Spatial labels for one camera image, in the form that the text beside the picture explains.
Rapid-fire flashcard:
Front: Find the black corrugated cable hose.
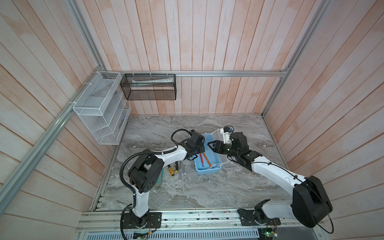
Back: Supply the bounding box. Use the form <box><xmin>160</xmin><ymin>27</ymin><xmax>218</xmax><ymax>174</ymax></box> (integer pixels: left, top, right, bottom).
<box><xmin>119</xmin><ymin>128</ymin><xmax>193</xmax><ymax>240</ymax></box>

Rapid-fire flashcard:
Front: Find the blue plastic tool box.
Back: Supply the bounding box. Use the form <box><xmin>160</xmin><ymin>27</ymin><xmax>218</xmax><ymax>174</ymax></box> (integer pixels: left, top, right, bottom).
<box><xmin>194</xmin><ymin>129</ymin><xmax>230</xmax><ymax>175</ymax></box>

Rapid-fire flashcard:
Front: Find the white wire mesh shelf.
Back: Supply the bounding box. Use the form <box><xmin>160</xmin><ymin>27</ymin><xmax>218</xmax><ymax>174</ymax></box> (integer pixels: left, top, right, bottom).
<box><xmin>73</xmin><ymin>72</ymin><xmax>132</xmax><ymax>145</ymax></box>

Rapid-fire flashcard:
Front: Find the teal handled tool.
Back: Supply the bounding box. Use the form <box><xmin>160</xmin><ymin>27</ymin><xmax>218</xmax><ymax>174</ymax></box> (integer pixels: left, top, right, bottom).
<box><xmin>156</xmin><ymin>170</ymin><xmax>164</xmax><ymax>187</ymax></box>

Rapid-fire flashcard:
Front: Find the clear handled screwdriver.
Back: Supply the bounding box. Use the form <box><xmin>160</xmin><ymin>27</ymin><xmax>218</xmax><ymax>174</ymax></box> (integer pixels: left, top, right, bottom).
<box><xmin>178</xmin><ymin>162</ymin><xmax>184</xmax><ymax>181</ymax></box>

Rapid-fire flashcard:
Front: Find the black mesh basket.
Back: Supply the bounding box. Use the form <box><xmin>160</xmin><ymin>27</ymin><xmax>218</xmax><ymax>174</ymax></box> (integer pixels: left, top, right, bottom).
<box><xmin>120</xmin><ymin>73</ymin><xmax>177</xmax><ymax>101</ymax></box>

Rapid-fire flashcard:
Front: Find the aluminium front rail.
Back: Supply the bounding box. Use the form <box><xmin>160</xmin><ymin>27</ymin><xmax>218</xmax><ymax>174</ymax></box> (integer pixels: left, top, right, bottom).
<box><xmin>75</xmin><ymin>206</ymin><xmax>325</xmax><ymax>233</ymax></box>

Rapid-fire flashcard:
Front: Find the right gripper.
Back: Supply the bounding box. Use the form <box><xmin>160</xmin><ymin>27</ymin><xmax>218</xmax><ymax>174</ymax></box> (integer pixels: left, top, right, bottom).
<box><xmin>207</xmin><ymin>139</ymin><xmax>239</xmax><ymax>159</ymax></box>

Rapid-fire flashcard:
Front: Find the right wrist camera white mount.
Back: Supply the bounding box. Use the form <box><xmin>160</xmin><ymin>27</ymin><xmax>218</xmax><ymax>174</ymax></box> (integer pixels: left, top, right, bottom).
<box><xmin>220</xmin><ymin>126</ymin><xmax>234</xmax><ymax>144</ymax></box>

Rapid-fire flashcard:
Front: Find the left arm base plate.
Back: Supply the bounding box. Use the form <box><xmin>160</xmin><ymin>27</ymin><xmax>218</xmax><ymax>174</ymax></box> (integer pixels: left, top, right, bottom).
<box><xmin>120</xmin><ymin>212</ymin><xmax>162</xmax><ymax>230</ymax></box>

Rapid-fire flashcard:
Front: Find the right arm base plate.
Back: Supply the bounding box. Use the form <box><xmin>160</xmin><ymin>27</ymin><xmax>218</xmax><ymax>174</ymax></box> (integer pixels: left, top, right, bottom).
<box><xmin>237</xmin><ymin>209</ymin><xmax>281</xmax><ymax>226</ymax></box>

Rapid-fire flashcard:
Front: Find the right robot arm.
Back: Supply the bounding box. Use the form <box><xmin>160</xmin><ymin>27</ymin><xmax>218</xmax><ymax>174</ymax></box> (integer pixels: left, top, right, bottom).
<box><xmin>208</xmin><ymin>132</ymin><xmax>333</xmax><ymax>228</ymax></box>

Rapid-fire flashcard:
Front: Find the yellow handled screwdriver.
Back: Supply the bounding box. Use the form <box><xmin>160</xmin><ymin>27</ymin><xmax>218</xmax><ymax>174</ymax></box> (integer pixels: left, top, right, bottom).
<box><xmin>168</xmin><ymin>165</ymin><xmax>175</xmax><ymax>176</ymax></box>

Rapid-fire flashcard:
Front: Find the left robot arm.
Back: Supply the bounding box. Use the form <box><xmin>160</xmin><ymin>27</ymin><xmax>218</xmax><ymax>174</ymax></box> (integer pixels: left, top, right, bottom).
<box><xmin>119</xmin><ymin>129</ymin><xmax>205</xmax><ymax>218</ymax></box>

